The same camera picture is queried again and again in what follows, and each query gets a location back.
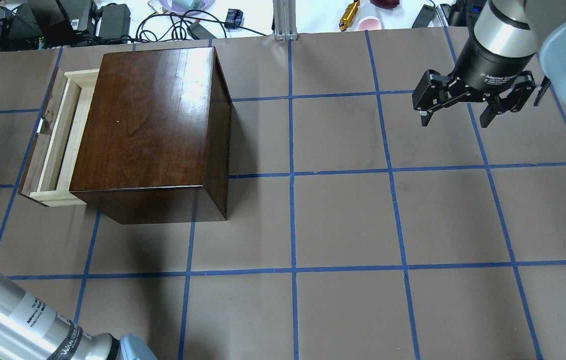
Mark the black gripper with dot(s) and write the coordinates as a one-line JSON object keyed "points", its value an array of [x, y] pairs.
{"points": [[492, 69]]}

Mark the light wood drawer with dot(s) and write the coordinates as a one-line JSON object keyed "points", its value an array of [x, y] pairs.
{"points": [[50, 164]]}

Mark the dark wooden drawer cabinet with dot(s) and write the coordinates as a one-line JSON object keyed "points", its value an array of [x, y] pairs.
{"points": [[155, 146]]}

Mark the pink cup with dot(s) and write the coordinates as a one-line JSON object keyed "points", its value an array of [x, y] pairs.
{"points": [[370, 23]]}

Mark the gold metal cylinder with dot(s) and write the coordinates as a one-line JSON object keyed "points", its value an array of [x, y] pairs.
{"points": [[348, 15]]}

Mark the black power adapter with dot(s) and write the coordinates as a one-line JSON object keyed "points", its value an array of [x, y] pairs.
{"points": [[115, 21]]}

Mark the purple plate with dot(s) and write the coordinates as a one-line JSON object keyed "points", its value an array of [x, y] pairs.
{"points": [[182, 6]]}

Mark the aluminium frame post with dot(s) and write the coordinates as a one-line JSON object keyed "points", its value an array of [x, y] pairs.
{"points": [[284, 20]]}

